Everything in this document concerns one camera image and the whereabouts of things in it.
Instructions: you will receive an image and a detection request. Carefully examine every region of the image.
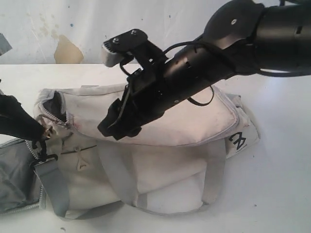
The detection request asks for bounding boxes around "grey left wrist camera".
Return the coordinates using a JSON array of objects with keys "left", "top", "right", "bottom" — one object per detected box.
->
[{"left": 0, "top": 33, "right": 12, "bottom": 56}]

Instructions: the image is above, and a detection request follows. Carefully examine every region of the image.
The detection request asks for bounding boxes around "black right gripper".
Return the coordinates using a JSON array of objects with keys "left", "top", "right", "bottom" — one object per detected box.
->
[{"left": 98, "top": 44, "right": 231, "bottom": 140}]

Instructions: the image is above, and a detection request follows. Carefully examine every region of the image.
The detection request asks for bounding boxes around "white fabric duffel bag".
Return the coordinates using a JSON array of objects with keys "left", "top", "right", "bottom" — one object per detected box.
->
[{"left": 0, "top": 84, "right": 260, "bottom": 219}]

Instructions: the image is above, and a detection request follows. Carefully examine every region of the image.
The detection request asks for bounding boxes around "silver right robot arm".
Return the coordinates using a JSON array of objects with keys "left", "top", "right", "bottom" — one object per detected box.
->
[{"left": 98, "top": 0, "right": 311, "bottom": 140}]

